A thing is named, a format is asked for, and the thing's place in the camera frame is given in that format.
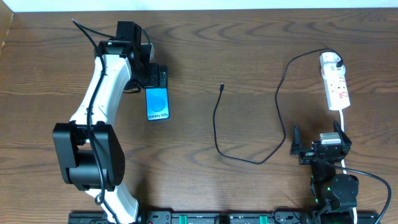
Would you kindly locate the blue Samsung Galaxy smartphone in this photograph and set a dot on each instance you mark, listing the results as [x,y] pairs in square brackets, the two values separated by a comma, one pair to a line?
[157,104]

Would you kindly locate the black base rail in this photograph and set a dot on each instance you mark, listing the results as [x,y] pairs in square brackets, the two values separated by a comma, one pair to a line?
[165,217]

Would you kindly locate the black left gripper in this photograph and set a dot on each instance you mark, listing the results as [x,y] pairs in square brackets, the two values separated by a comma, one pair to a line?
[158,76]

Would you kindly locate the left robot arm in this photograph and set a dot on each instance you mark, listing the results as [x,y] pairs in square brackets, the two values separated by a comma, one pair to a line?
[89,153]

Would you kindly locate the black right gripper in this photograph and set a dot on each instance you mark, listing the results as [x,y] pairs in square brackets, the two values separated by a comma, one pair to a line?
[319,150]

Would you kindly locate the white power strip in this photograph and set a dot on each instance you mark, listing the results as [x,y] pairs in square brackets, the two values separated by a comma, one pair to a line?
[336,89]

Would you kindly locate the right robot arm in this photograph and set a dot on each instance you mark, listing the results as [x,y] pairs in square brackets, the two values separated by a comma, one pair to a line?
[335,194]

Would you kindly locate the white charger plug adapter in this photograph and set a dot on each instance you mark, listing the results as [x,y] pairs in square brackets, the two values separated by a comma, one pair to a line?
[329,64]

